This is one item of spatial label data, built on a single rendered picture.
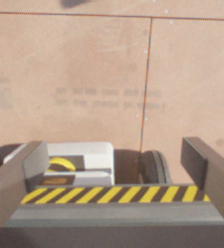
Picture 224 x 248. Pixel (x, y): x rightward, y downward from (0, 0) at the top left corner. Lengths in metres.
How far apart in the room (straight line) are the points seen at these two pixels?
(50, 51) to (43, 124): 0.21
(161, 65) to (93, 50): 0.19
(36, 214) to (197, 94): 0.48
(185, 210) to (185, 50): 0.40
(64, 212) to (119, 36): 0.42
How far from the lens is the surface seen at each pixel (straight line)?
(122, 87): 0.51
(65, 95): 0.53
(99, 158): 0.43
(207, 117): 0.59
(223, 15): 0.59
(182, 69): 0.54
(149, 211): 0.26
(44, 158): 0.17
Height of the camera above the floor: 0.51
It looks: 73 degrees down
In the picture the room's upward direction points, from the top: 176 degrees counter-clockwise
